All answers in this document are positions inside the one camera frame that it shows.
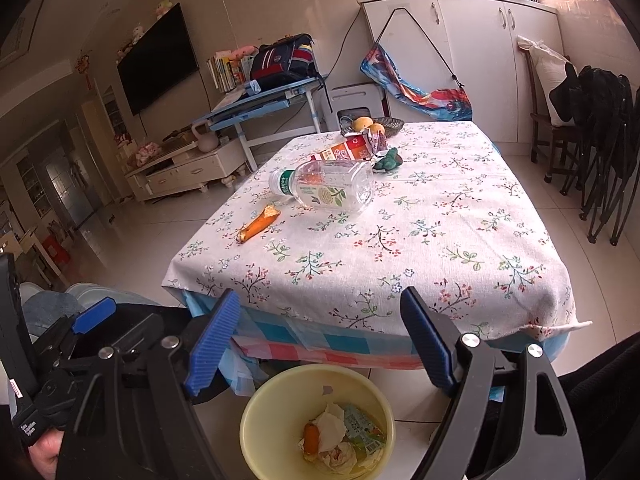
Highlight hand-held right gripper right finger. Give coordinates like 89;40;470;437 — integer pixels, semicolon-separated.
400;286;586;480

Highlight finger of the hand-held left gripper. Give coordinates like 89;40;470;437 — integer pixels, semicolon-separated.
31;297;117;361

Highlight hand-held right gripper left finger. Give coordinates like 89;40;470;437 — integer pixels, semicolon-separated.
55;288;242;480

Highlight yellow plastic bucket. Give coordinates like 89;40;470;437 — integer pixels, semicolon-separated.
239;364;396;480

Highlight green white drink pouch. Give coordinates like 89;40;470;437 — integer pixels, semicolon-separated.
344;404;387;456

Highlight white paper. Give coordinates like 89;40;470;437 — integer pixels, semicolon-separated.
299;401;358;476

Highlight orange vegetable peel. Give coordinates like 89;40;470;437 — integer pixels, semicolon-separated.
237;203;282;244

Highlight clear plastic bottle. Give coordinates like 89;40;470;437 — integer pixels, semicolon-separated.
270;160;375;210

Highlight green wrapper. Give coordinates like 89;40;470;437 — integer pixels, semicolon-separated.
372;147;403;173

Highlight red snack wrapper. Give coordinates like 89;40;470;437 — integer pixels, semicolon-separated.
312;132;376;163

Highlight person's left hand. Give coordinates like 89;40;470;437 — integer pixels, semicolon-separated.
27;430;63;480

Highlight person's jeans leg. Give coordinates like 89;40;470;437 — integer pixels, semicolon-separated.
20;282;166;336

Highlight blue checkered table cover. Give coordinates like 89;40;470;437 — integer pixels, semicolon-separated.
180;287;571;396

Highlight red plastic stool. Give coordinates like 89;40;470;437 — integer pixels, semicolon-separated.
42;235;71;266

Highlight small white table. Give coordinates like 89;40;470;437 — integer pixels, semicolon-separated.
0;225;71;286

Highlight floral tablecloth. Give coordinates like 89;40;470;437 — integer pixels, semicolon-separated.
162;120;593;341

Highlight pink gift bundle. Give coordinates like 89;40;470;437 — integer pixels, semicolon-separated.
135;142;161;166

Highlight white television stand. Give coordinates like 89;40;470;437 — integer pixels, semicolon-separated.
124;137;251;203

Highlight person's black clothing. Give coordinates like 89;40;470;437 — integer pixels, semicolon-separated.
65;302;640;480

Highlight pink kettlebell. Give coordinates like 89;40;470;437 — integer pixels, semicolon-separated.
191;120;219;153

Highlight dark fruit plate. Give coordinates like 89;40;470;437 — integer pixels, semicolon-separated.
341;116;405;138

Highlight wooden chair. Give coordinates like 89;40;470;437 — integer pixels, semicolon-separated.
517;42;583;183

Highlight blue study desk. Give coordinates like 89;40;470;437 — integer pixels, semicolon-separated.
192;72;331;171

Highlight black flat television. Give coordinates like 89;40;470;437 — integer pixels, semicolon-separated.
116;2;200;117

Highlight row of books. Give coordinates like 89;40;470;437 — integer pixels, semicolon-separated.
206;50;256;93

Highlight black folding chairs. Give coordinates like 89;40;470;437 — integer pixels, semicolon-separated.
550;62;640;246

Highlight white cabinet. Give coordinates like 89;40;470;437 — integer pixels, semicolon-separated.
357;0;561;143

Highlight dark blue backpack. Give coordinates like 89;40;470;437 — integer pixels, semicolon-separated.
249;33;321;92

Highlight white sack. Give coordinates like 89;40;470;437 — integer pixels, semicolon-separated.
517;35;576;128

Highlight colourful drawstring bag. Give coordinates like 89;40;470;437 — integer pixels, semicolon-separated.
360;7;473;122

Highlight red knot wall ornament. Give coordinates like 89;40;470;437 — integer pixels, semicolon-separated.
75;50;93;91

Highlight framed wall picture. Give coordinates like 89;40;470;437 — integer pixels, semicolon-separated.
0;0;48;68

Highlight black power cable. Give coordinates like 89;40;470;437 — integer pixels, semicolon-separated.
327;7;362;76

